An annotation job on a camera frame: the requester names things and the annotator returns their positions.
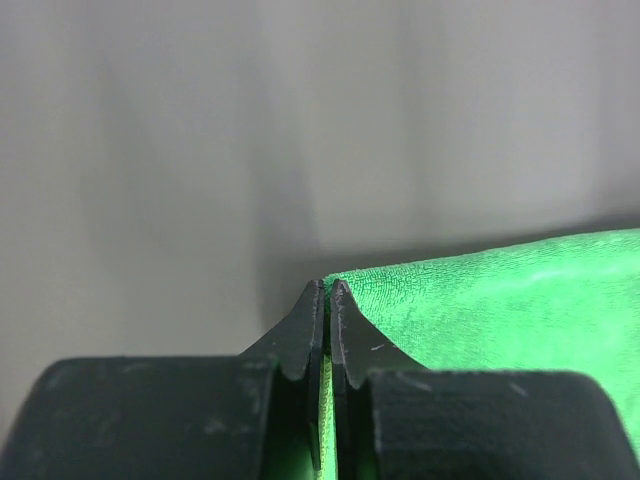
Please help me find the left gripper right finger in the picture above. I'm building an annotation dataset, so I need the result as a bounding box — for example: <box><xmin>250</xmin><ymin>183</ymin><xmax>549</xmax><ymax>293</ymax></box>
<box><xmin>330</xmin><ymin>280</ymin><xmax>639</xmax><ymax>479</ymax></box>

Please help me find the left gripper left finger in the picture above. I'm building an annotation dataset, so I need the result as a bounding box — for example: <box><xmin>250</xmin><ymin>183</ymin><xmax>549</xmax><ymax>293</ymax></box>
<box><xmin>1</xmin><ymin>280</ymin><xmax>324</xmax><ymax>479</ymax></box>

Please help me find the green microfiber towel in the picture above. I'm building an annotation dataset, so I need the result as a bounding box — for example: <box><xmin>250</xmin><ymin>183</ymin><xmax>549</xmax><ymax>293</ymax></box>
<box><xmin>318</xmin><ymin>228</ymin><xmax>639</xmax><ymax>479</ymax></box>

